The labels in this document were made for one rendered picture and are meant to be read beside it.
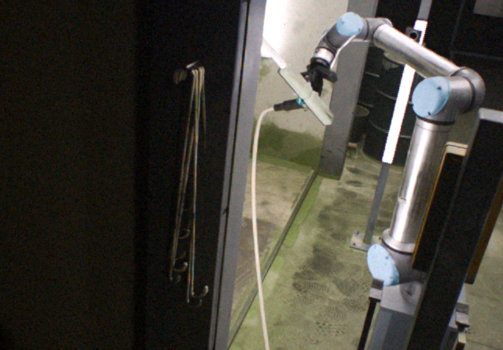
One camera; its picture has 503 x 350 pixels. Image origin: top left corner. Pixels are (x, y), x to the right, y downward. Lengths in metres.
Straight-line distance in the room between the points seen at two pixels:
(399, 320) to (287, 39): 2.47
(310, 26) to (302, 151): 0.96
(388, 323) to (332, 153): 2.28
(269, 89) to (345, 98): 0.58
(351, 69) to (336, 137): 0.54
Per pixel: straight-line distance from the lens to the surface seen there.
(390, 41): 2.10
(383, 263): 1.92
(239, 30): 1.04
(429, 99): 1.69
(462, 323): 1.34
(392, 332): 2.16
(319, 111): 2.03
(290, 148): 4.27
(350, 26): 2.11
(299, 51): 4.03
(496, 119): 0.93
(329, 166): 4.26
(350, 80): 4.01
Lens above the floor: 1.91
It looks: 27 degrees down
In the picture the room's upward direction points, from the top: 7 degrees clockwise
